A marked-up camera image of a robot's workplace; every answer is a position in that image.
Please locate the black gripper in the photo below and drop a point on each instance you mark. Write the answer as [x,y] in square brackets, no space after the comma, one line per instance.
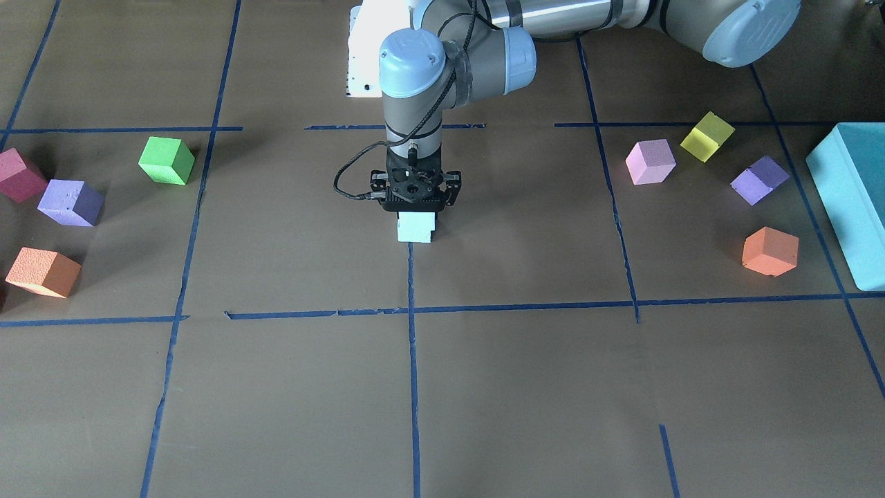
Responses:
[452,185]

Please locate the light blue foam block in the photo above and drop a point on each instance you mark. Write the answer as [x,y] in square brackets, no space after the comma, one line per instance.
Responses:
[414,236]
[416,220]

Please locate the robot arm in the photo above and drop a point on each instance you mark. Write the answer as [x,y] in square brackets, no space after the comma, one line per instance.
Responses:
[453,53]

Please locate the pink foam block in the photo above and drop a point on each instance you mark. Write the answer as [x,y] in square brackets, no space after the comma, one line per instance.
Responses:
[650,161]

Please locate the green foam block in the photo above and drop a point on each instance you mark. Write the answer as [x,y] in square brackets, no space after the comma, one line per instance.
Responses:
[167,160]

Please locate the yellow foam block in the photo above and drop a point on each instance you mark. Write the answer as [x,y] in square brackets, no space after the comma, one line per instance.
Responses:
[707,136]

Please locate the purple foam block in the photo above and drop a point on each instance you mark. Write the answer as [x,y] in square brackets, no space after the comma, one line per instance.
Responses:
[71,203]
[759,179]

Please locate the orange foam block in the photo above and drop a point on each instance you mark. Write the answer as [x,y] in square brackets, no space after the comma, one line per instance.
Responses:
[770,252]
[46,273]

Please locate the crimson foam block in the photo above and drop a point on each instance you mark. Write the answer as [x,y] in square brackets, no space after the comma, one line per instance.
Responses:
[20,178]

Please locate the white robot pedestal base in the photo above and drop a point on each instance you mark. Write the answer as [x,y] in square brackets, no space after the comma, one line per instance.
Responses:
[371,22]

